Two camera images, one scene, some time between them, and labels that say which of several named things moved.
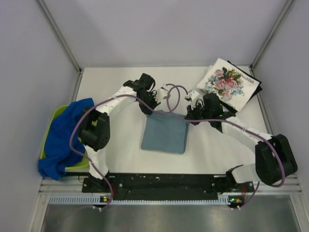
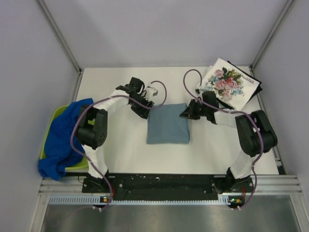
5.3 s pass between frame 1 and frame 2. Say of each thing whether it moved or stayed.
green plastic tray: stayed
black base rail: stayed
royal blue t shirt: stayed
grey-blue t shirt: moved
